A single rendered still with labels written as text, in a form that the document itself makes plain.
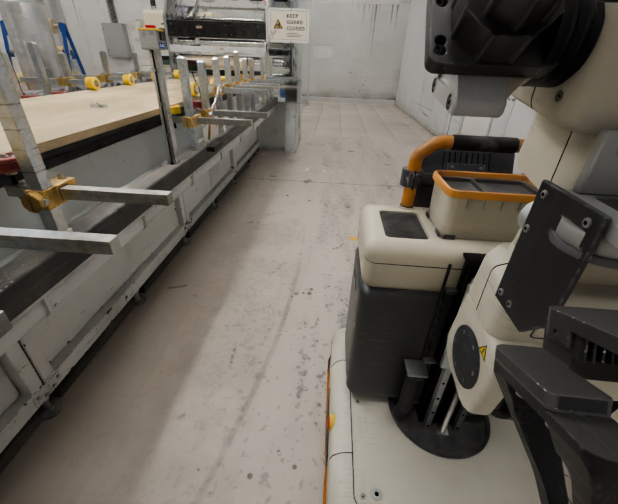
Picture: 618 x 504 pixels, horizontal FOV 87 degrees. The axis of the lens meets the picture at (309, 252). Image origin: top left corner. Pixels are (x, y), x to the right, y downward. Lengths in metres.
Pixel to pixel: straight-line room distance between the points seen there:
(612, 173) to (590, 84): 0.09
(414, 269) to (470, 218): 0.16
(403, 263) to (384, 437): 0.50
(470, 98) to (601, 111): 0.12
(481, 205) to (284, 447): 0.99
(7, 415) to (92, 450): 0.27
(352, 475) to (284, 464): 0.37
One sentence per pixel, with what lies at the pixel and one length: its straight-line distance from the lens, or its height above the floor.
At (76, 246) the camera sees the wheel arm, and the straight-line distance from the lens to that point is 0.78.
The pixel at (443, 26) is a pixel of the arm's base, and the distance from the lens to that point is 0.40.
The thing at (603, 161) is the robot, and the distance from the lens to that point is 0.43.
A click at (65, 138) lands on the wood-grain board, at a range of 1.38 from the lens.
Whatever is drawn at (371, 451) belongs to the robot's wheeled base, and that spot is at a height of 0.28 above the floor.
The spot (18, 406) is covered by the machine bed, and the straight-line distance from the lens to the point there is 1.47.
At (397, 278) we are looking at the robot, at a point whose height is 0.73.
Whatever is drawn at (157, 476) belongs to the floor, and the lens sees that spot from 1.34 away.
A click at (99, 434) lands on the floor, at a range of 1.49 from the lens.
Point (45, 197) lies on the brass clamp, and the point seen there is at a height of 0.83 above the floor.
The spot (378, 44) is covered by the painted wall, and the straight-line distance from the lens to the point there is 10.92.
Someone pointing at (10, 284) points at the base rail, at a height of 0.70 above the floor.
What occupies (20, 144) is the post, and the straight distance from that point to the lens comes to 1.03.
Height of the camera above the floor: 1.15
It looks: 31 degrees down
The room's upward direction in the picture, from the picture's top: 2 degrees clockwise
